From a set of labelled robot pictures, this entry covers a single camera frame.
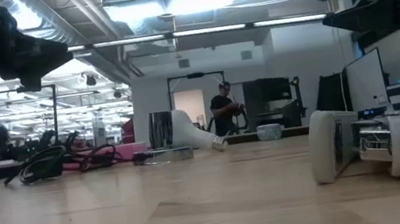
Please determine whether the black monitor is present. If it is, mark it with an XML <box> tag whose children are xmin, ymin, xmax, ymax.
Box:
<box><xmin>310</xmin><ymin>71</ymin><xmax>350</xmax><ymax>117</ymax></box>

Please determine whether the chrome lamp base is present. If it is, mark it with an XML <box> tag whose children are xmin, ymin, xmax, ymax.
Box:
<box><xmin>126</xmin><ymin>107</ymin><xmax>195</xmax><ymax>169</ymax></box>

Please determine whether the black metal stand frame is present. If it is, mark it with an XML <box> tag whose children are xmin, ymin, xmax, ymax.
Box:
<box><xmin>0</xmin><ymin>79</ymin><xmax>67</xmax><ymax>155</ymax></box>

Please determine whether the pink box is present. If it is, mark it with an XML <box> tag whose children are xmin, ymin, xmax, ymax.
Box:
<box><xmin>63</xmin><ymin>139</ymin><xmax>151</xmax><ymax>172</ymax></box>

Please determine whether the white-screen monitor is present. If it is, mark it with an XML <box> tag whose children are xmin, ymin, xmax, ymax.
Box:
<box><xmin>342</xmin><ymin>45</ymin><xmax>391</xmax><ymax>113</ymax></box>

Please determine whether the long tube light fixture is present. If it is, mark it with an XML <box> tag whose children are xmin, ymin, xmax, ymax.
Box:
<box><xmin>67</xmin><ymin>6</ymin><xmax>331</xmax><ymax>60</ymax></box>

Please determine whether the black doorway rig frame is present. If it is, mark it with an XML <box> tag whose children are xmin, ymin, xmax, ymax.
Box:
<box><xmin>165</xmin><ymin>68</ymin><xmax>230</xmax><ymax>112</ymax></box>

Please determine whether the blue patterned cup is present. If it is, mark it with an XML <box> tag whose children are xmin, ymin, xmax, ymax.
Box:
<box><xmin>255</xmin><ymin>122</ymin><xmax>284</xmax><ymax>143</ymax></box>

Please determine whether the white flood lightbulb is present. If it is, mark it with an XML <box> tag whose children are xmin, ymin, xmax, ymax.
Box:
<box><xmin>168</xmin><ymin>102</ymin><xmax>230</xmax><ymax>160</ymax></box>

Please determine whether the black lamp cable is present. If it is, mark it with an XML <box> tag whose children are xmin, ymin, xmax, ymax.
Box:
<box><xmin>0</xmin><ymin>133</ymin><xmax>141</xmax><ymax>188</ymax></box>

